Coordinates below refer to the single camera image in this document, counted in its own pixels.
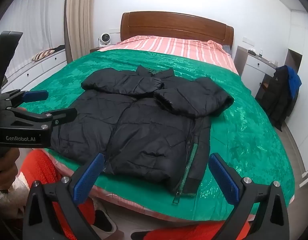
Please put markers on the white desk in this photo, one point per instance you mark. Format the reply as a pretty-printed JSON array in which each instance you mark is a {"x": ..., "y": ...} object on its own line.
[{"x": 251, "y": 67}]

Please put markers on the black puffer jacket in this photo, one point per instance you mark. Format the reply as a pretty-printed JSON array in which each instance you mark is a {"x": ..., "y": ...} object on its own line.
[{"x": 144, "y": 130}]

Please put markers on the person's red pants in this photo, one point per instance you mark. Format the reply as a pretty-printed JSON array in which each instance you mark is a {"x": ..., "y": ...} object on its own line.
[{"x": 43, "y": 165}]

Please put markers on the white sheer curtain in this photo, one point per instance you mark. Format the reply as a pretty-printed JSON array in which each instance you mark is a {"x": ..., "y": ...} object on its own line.
[{"x": 36, "y": 25}]

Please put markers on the green blanket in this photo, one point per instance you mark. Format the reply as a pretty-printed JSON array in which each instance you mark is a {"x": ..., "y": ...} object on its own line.
[{"x": 244, "y": 130}]

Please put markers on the wooden nightstand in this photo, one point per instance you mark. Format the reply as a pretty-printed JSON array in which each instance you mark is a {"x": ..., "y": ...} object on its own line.
[{"x": 95, "y": 49}]

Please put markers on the blue garment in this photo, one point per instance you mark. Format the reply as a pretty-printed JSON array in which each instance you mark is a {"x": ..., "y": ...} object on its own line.
[{"x": 294, "y": 82}]

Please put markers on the wooden headboard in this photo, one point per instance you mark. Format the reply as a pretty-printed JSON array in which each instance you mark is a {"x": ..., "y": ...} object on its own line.
[{"x": 169, "y": 25}]

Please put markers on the white security camera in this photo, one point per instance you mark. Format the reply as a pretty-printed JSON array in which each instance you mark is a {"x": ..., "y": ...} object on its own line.
[{"x": 103, "y": 38}]

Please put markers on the white wardrobe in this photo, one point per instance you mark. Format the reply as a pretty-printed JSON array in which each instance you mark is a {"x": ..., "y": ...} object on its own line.
[{"x": 304, "y": 55}]

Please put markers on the person's left hand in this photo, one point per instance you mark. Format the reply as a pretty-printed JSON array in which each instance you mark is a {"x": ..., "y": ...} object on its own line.
[{"x": 6, "y": 175}]

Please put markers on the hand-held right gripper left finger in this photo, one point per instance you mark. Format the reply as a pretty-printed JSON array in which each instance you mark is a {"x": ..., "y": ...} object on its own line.
[{"x": 87, "y": 177}]

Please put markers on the white drawer cabinet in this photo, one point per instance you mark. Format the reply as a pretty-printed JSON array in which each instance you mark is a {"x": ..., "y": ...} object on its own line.
[{"x": 43, "y": 67}]

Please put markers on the striped pillow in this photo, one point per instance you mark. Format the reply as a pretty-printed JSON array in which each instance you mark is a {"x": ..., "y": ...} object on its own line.
[{"x": 43, "y": 54}]

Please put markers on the beige curtain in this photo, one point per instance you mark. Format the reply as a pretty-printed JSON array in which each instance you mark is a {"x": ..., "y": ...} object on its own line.
[{"x": 78, "y": 17}]

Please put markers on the dark cloth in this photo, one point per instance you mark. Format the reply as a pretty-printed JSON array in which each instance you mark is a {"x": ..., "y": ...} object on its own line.
[{"x": 59, "y": 47}]

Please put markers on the small dark desk item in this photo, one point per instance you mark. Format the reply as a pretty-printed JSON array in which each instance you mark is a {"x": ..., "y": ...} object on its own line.
[{"x": 251, "y": 52}]

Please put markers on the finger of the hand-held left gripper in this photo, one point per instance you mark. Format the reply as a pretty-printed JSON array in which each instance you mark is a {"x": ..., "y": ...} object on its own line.
[
  {"x": 63, "y": 115},
  {"x": 35, "y": 96}
]

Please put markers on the pink striped bedsheet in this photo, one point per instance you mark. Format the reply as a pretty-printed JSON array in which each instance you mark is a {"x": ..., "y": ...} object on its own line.
[{"x": 181, "y": 47}]

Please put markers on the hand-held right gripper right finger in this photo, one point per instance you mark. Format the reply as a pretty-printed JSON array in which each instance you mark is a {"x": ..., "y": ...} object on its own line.
[{"x": 222, "y": 177}]

